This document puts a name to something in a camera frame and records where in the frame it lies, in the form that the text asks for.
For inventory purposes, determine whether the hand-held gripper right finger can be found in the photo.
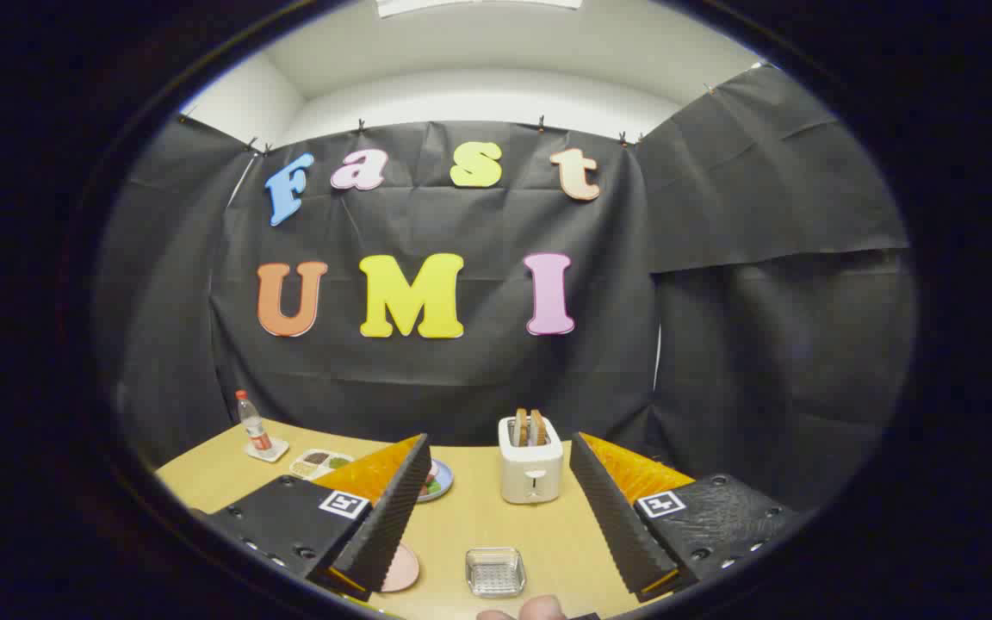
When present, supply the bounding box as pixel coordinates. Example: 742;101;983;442
569;431;800;604

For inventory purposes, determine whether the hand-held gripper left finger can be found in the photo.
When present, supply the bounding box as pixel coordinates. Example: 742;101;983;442
199;433;433;602

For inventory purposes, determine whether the blue plate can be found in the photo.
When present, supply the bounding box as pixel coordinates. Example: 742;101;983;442
417;458;455;504

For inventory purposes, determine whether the pink plate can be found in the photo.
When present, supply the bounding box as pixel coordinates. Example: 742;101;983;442
380;542;421;593

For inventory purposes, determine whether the white divided condiment tray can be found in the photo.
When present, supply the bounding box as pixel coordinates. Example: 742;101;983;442
289;449;355;481

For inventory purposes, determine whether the white toaster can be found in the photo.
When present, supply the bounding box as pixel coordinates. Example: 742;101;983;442
498;416;565;505

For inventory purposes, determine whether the clear bottle with red cap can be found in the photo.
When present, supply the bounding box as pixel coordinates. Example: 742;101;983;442
235;390;274;455

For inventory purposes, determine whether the ceiling light panel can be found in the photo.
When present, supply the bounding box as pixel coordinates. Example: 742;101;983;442
375;0;583;18

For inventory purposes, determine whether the metal wire basket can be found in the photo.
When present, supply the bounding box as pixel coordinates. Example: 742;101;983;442
465;547;527;599

